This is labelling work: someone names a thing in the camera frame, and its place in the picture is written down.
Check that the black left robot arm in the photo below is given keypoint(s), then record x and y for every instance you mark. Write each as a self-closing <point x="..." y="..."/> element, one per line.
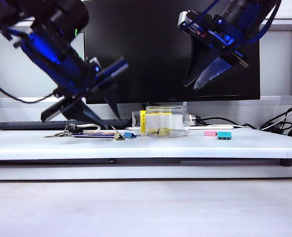
<point x="67" y="12"/>

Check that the black board foot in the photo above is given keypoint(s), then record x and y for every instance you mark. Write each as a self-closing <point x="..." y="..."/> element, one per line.
<point x="286" y="163"/>

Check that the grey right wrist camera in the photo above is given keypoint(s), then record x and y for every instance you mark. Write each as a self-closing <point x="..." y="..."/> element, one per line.
<point x="185" y="18"/>

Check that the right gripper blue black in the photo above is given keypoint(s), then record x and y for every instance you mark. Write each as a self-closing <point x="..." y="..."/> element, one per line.
<point x="217" y="37"/>

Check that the blue binder clip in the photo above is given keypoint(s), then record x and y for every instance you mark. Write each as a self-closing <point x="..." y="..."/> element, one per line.
<point x="128" y="135"/>

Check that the teal binder clip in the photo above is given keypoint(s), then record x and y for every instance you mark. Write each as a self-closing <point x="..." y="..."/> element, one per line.
<point x="225" y="135"/>

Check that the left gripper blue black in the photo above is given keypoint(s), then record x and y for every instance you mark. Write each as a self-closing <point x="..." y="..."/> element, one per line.
<point x="62" y="66"/>

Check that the silver keys bunch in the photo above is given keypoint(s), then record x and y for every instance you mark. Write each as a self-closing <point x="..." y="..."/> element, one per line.
<point x="59" y="134"/>

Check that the purple orange key card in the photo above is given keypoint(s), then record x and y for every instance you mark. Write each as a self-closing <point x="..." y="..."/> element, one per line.
<point x="94" y="134"/>

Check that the clear bottle yellow label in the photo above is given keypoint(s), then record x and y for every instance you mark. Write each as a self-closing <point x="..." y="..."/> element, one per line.
<point x="137" y="121"/>

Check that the grey cubicle partition panel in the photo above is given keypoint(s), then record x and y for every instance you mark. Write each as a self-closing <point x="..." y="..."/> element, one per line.
<point x="17" y="74"/>

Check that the white raised desk board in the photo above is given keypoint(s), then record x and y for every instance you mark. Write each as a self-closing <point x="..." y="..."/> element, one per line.
<point x="86" y="148"/>

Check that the pink binder clip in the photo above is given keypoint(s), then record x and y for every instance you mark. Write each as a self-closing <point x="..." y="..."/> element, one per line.
<point x="210" y="133"/>

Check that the black keyboard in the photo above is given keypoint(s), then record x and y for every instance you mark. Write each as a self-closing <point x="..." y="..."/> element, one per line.
<point x="12" y="125"/>

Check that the black computer monitor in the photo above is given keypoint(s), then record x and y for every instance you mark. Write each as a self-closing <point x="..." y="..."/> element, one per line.
<point x="148" y="49"/>

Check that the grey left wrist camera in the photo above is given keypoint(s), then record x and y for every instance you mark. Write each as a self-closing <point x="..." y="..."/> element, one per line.
<point x="93" y="63"/>

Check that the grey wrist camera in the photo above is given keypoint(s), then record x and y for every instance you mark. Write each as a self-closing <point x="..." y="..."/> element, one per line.
<point x="93" y="63"/>
<point x="185" y="18"/>

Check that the clear plastic jar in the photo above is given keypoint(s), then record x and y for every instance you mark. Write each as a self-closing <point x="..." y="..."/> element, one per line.
<point x="175" y="118"/>

